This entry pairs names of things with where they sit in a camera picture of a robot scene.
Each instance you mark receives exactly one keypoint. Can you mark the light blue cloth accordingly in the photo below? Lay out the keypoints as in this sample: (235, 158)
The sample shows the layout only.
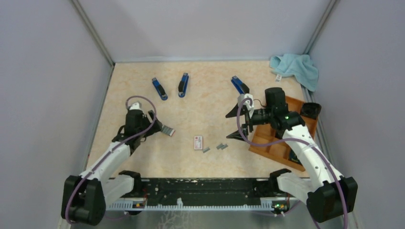
(300, 66)

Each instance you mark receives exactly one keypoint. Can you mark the black tape roll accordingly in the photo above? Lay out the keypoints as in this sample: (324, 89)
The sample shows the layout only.
(311, 110)

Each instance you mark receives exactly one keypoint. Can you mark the white cable duct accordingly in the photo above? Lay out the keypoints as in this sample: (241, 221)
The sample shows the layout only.
(127, 205)

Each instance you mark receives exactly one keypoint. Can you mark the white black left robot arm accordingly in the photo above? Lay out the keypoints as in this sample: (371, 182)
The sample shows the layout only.
(86, 196)

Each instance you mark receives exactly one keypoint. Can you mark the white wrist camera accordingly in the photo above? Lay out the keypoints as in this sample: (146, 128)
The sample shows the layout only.
(135, 106)
(246, 102)

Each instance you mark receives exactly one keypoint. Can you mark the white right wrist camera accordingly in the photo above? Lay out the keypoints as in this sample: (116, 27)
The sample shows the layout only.
(246, 102)

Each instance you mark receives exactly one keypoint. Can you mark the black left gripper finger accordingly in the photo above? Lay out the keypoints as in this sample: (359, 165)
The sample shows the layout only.
(153, 116)
(154, 129)

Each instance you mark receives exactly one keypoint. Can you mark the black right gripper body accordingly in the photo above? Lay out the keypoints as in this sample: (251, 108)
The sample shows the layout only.
(261, 116)

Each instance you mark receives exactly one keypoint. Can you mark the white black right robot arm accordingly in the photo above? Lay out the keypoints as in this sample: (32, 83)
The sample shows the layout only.
(328, 193)

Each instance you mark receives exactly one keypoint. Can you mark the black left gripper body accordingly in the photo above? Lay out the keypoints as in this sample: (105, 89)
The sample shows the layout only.
(146, 122)

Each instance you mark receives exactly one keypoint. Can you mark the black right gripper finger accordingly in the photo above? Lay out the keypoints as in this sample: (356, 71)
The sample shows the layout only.
(237, 136)
(233, 112)

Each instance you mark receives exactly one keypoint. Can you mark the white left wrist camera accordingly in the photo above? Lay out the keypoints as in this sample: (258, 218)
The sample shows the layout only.
(135, 106)

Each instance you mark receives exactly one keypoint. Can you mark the brown wooden compartment tray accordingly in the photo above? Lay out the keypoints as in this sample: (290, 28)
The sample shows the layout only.
(281, 152)

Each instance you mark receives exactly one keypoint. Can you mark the red white staple box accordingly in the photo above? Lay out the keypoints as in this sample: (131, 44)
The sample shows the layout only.
(198, 142)

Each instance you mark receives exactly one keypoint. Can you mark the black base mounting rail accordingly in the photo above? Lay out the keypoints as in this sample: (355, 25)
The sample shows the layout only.
(217, 193)

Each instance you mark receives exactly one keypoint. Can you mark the blue black stapler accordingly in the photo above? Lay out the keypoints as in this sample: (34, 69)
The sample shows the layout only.
(182, 87)
(160, 90)

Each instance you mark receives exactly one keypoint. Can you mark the silver staple strip box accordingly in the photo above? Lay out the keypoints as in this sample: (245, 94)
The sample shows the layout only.
(167, 130)

